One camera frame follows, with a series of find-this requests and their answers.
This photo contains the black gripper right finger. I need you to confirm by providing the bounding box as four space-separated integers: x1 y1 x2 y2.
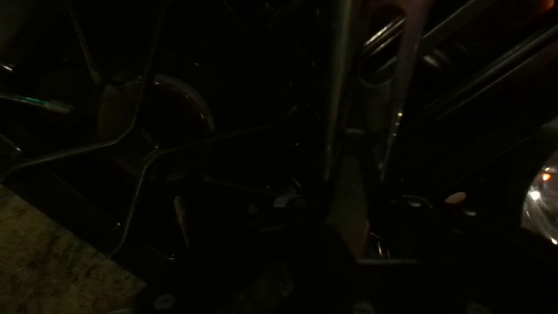
356 197 525 314

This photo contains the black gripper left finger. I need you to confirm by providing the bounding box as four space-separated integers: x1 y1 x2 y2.
224 194 356 314

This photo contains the silver pot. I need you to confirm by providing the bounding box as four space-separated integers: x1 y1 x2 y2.
321 0 435 265

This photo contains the black cast iron stove grate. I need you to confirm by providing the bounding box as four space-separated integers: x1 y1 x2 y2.
0 0 328 264

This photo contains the shiny glass jar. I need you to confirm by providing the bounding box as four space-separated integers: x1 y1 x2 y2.
518 119 558 248

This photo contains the round gas burner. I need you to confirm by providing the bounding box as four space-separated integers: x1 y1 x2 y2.
96 73 219 154

